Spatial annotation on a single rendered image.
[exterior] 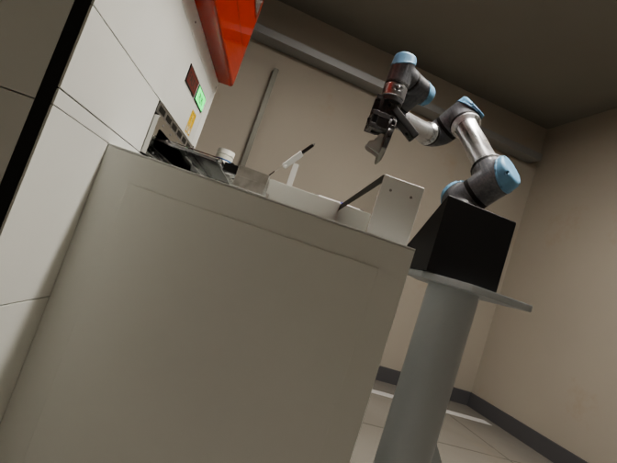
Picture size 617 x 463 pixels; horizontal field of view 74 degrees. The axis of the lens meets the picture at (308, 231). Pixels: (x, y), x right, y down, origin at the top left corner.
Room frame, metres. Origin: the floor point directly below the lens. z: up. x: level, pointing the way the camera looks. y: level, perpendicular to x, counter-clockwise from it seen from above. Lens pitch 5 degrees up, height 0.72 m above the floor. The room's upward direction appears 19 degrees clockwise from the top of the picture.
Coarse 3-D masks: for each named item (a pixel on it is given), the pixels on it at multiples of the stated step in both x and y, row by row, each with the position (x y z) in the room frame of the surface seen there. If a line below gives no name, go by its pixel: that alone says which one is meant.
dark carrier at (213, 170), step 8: (160, 144) 1.04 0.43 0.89; (160, 152) 1.17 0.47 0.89; (168, 152) 1.12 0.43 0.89; (176, 152) 1.08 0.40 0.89; (184, 152) 1.04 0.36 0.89; (168, 160) 1.26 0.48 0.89; (176, 160) 1.20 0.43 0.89; (184, 160) 1.16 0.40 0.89; (200, 160) 1.07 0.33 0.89; (208, 160) 1.03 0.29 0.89; (184, 168) 1.32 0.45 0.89; (192, 168) 1.26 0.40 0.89; (208, 168) 1.16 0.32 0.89; (216, 168) 1.11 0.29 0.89; (216, 176) 1.27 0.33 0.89; (224, 176) 1.21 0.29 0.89
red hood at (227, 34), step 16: (208, 0) 0.90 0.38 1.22; (224, 0) 0.96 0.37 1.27; (240, 0) 1.09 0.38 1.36; (256, 0) 1.26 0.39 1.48; (208, 16) 0.96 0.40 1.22; (224, 16) 1.01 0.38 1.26; (240, 16) 1.15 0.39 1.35; (256, 16) 1.34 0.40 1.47; (208, 32) 1.05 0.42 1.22; (224, 32) 1.06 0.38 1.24; (240, 32) 1.21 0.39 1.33; (208, 48) 1.14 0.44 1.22; (224, 48) 1.12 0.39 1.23; (240, 48) 1.28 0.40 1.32; (224, 64) 1.21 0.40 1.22; (240, 64) 1.36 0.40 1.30; (224, 80) 1.34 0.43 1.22
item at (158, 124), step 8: (152, 120) 0.93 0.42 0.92; (160, 120) 0.95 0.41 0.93; (152, 128) 0.93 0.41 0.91; (160, 128) 0.96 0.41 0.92; (168, 128) 1.02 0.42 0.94; (152, 136) 0.94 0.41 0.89; (168, 136) 1.04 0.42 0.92; (144, 144) 0.93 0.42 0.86; (152, 144) 0.96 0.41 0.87; (144, 152) 0.93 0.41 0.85; (152, 152) 0.97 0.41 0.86; (160, 160) 1.04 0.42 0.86
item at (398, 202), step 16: (384, 176) 0.87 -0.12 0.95; (384, 192) 0.87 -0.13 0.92; (400, 192) 0.87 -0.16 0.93; (416, 192) 0.87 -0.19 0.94; (384, 208) 0.87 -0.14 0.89; (400, 208) 0.87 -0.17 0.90; (416, 208) 0.87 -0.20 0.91; (368, 224) 0.87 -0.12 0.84; (384, 224) 0.87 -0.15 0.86; (400, 224) 0.87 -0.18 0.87; (400, 240) 0.87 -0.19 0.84
